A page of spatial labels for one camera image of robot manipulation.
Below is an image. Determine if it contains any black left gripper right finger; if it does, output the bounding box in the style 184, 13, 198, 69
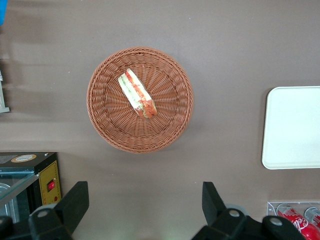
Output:
192, 181, 254, 240

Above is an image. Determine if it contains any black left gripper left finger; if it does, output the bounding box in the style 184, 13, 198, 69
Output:
28, 181, 90, 240

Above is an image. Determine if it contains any triangle sandwich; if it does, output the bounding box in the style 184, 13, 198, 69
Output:
117, 68, 159, 120

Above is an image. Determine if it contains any round brown wicker basket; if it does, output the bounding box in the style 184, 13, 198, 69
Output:
86, 46, 195, 155

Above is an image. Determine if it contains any cream rectangular tray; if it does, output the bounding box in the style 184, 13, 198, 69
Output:
261, 86, 320, 170

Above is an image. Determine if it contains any clear acrylic bottle rack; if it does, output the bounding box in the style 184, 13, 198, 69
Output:
266, 201, 320, 240

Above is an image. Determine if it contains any red cola bottle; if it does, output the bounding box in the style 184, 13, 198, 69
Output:
276, 203, 315, 240
303, 206, 320, 227

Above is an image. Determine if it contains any blue plastic object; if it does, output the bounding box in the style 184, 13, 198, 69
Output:
0, 0, 8, 26

